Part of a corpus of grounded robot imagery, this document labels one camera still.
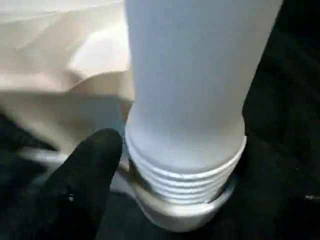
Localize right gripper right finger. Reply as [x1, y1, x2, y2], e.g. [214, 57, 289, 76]
[219, 136, 320, 240]

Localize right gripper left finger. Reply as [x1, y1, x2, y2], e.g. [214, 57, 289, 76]
[0, 127, 124, 240]

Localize white plastic table top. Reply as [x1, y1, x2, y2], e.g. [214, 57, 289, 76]
[0, 0, 238, 226]

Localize white plastic table leg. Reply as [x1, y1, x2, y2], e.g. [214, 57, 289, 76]
[124, 0, 284, 205]

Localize black mat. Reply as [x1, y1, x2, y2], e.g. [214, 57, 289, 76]
[0, 0, 320, 240]

